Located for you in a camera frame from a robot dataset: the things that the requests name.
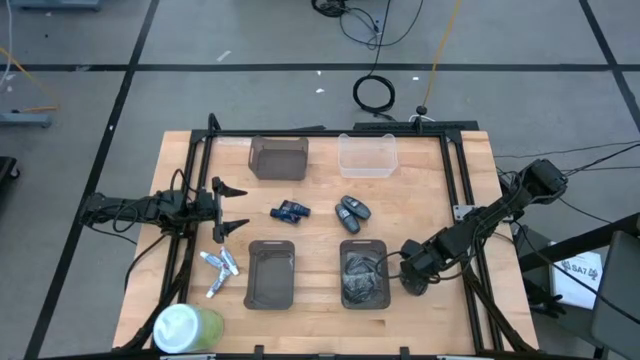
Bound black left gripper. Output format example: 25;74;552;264
193;176;251;245

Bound dark blue shave butter tube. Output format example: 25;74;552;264
269;207;303;225
278;199;312;219

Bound gray deodorant stick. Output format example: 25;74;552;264
340;194;373;221
334;203;362;235

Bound black items in clear wrap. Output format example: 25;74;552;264
343;252;387;305

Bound gray plastic bin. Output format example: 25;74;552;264
248;135;310;182
243;239;297;311
339;238;392;311

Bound clear plastic bin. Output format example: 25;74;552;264
337;132;400;180

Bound green container with white lid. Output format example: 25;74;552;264
152;302;225;355

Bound white printed cardboard box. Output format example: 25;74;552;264
549;249;604;311

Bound gray chair panel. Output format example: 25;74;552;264
589;229;640;360

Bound silver arm base bracket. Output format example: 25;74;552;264
452;203;477;223

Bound black aluminium table frame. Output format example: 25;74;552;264
112;112;539;360

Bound coiled black floor cable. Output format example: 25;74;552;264
351;0;397;121

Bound yellow hanging cord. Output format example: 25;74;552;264
422;0;464;109

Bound yellow floor cable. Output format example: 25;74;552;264
0;46;61;114

